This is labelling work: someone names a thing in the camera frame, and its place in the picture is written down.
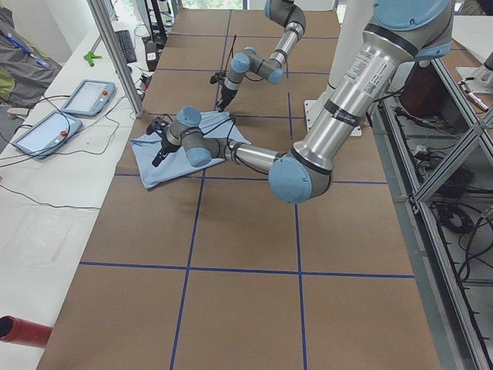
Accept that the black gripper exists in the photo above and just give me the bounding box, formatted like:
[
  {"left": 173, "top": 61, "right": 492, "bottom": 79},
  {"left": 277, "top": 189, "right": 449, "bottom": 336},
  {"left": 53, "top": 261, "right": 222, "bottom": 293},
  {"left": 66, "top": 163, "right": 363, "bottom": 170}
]
[
  {"left": 152, "top": 126, "right": 181, "bottom": 167},
  {"left": 216, "top": 86, "right": 237, "bottom": 112}
]

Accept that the light blue t-shirt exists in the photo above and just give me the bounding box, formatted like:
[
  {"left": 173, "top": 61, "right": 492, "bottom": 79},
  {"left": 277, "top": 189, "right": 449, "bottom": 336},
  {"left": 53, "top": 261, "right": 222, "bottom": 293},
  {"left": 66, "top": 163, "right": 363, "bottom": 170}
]
[{"left": 130, "top": 111, "right": 233, "bottom": 189}]

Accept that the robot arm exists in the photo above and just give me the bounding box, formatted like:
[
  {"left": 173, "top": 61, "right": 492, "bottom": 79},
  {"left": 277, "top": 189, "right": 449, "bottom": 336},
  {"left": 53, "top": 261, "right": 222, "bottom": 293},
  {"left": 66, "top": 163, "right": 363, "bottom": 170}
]
[
  {"left": 210, "top": 1, "right": 307, "bottom": 112},
  {"left": 153, "top": 1, "right": 454, "bottom": 204}
]

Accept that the far blue teach pendant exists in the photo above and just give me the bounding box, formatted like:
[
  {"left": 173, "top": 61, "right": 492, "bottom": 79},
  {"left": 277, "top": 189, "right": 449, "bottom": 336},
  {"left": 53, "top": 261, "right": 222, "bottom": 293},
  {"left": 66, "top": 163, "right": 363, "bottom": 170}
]
[{"left": 61, "top": 79, "right": 116, "bottom": 117}]

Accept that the blue teach pendant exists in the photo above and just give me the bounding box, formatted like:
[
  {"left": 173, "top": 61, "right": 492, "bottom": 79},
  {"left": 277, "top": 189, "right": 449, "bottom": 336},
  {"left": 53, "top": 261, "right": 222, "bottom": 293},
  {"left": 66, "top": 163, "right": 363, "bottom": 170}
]
[
  {"left": 61, "top": 79, "right": 116, "bottom": 117},
  {"left": 12, "top": 111, "right": 82, "bottom": 159}
]

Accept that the black keyboard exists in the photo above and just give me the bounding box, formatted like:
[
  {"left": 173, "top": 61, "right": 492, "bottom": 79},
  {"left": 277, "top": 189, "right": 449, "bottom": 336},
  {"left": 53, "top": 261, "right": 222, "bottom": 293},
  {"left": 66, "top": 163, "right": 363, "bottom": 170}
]
[{"left": 114, "top": 29, "right": 137, "bottom": 64}]

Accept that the green plastic clamp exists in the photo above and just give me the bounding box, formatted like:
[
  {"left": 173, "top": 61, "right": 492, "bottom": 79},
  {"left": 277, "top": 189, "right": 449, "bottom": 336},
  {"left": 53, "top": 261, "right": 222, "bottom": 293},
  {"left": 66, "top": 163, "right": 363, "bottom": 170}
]
[{"left": 83, "top": 51, "right": 102, "bottom": 67}]

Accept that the near blue teach pendant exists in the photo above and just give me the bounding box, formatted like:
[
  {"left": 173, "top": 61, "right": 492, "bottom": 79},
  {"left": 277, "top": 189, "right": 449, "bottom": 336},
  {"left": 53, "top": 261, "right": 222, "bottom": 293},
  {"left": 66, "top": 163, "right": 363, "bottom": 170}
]
[{"left": 12, "top": 111, "right": 82, "bottom": 159}]

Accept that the seated person in grey shirt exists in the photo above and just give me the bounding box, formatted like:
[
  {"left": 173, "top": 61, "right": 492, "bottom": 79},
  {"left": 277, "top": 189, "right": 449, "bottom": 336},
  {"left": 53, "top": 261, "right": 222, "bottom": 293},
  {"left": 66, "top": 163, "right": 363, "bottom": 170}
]
[{"left": 1, "top": 6, "right": 62, "bottom": 108}]

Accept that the red cylinder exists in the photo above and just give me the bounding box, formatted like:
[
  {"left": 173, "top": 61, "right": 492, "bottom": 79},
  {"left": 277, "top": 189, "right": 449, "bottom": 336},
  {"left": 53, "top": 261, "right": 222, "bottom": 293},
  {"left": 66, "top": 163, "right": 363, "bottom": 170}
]
[{"left": 1, "top": 315, "right": 52, "bottom": 348}]

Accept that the black camera cable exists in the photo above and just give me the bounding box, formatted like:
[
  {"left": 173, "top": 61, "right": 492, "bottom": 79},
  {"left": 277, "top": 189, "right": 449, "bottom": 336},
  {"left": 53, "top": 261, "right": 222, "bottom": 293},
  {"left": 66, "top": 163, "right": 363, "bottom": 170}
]
[
  {"left": 161, "top": 113, "right": 237, "bottom": 155},
  {"left": 223, "top": 34, "right": 267, "bottom": 82}
]

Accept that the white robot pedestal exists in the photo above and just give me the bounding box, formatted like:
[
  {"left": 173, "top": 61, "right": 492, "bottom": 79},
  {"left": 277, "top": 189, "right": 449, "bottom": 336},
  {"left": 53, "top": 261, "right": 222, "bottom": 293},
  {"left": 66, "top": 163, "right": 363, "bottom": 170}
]
[{"left": 304, "top": 0, "right": 374, "bottom": 130}]

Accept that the aluminium frame with cables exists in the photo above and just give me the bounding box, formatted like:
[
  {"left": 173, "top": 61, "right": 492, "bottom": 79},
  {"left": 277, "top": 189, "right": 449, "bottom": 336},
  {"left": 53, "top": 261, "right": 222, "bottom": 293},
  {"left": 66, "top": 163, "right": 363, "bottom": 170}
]
[{"left": 372, "top": 50, "right": 492, "bottom": 369}]

